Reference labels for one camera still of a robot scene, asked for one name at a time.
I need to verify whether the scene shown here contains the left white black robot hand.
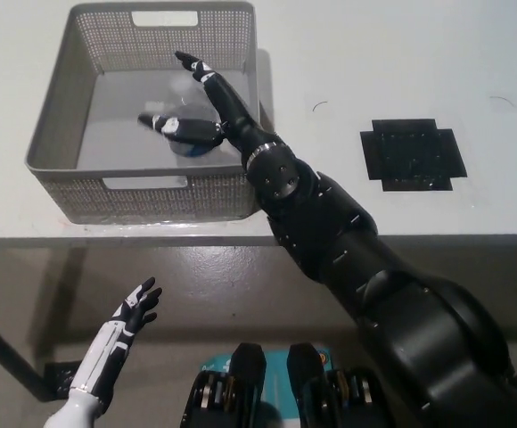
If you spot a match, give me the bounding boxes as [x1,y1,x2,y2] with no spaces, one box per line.
[68,276,164,399]

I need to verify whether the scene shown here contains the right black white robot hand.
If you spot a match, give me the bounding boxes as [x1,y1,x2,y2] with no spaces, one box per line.
[136,50,282,168]

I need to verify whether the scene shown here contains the clear plastic water bottle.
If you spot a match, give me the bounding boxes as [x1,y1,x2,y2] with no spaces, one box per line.
[144,75,218,159]

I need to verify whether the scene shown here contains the clear plastic tape strip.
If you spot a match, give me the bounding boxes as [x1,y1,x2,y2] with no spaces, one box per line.
[79,218,242,233]

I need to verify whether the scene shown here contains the grey perforated plastic basket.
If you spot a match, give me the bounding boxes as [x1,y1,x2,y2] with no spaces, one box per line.
[24,1,261,226]

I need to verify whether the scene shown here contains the black tape square patch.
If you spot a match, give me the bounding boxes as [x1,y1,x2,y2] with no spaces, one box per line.
[358,118,468,193]

